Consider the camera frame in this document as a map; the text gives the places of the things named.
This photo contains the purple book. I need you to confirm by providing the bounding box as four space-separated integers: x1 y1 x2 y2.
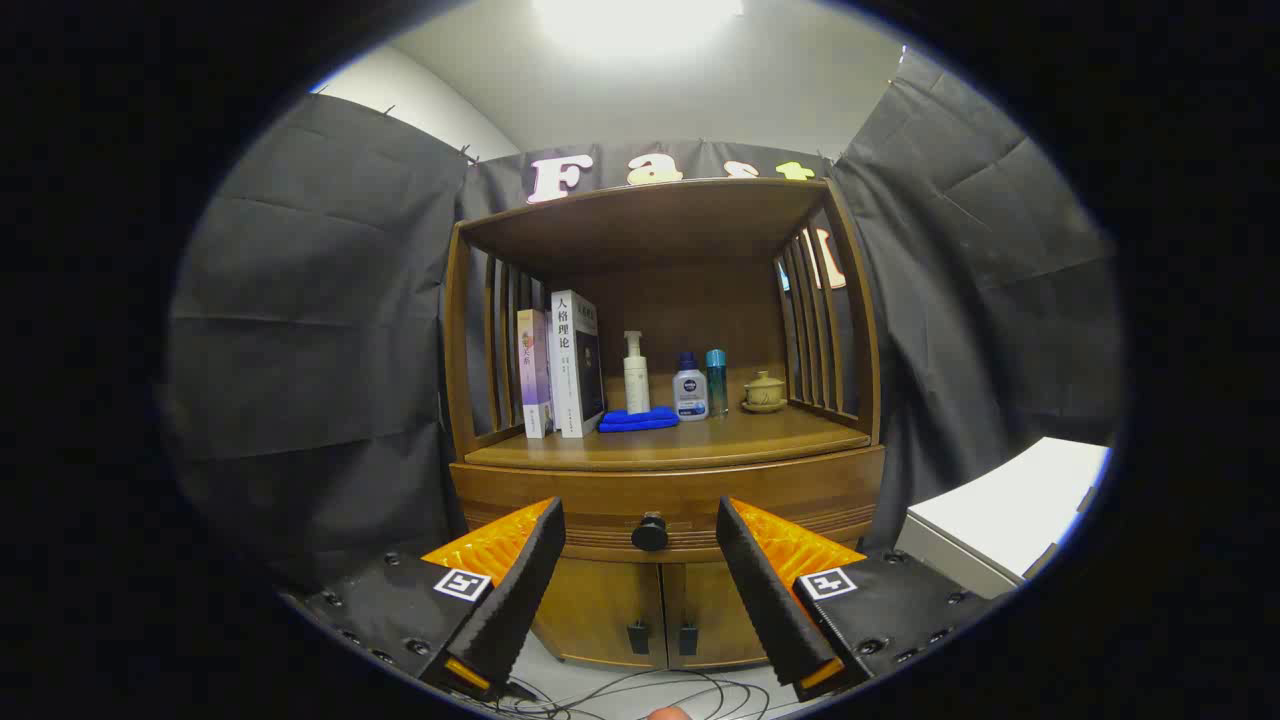
517 308 554 439

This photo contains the brown wooden cabinet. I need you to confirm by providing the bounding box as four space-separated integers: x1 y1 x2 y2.
440 177 887 671

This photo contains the wooden cabinet door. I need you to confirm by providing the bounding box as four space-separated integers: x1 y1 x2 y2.
530 555 668 669
662 560 771 669

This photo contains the white pump bottle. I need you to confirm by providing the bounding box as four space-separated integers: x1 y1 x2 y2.
623 331 651 415

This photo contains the wooden countertop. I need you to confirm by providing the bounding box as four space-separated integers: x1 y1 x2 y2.
465 400 871 473

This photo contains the white side table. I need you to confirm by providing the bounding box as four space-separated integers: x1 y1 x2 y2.
893 437 1111 601

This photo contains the black backdrop cloth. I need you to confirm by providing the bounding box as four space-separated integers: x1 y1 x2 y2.
165 50 1126 591

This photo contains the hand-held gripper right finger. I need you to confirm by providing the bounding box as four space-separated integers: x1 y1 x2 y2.
716 497 1001 703

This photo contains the folded blue cloth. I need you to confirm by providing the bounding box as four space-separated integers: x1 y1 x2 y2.
598 406 681 433

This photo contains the tan lidded ceramic cup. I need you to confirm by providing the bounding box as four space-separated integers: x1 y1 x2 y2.
742 370 787 414

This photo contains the thick white book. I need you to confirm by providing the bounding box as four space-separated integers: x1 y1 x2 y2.
550 290 606 439

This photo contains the white bottle with blue cap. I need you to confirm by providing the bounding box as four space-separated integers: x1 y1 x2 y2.
672 352 710 422

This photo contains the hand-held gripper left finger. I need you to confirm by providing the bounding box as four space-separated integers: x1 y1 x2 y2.
285 497 567 701

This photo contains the brown wooden drawer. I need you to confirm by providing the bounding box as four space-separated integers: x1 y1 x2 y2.
450 447 886 563

